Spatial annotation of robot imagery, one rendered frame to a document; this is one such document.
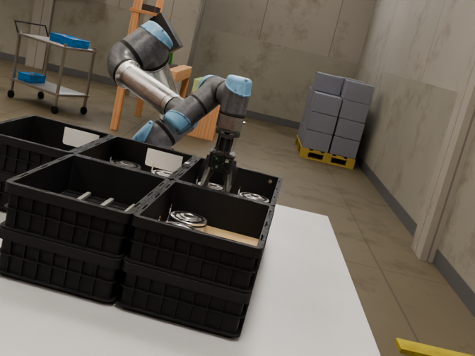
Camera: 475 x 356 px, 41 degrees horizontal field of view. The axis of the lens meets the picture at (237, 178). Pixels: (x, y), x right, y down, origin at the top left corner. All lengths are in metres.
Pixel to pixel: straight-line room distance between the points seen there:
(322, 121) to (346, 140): 0.39
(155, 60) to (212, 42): 8.76
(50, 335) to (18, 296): 0.17
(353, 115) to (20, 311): 7.11
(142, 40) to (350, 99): 6.28
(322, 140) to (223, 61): 3.23
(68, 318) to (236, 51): 9.64
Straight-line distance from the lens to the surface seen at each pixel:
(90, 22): 11.25
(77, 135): 2.27
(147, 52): 2.13
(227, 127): 1.78
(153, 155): 2.20
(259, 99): 10.94
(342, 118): 8.30
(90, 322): 1.44
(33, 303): 1.49
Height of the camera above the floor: 1.37
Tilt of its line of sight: 13 degrees down
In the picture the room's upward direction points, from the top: 13 degrees clockwise
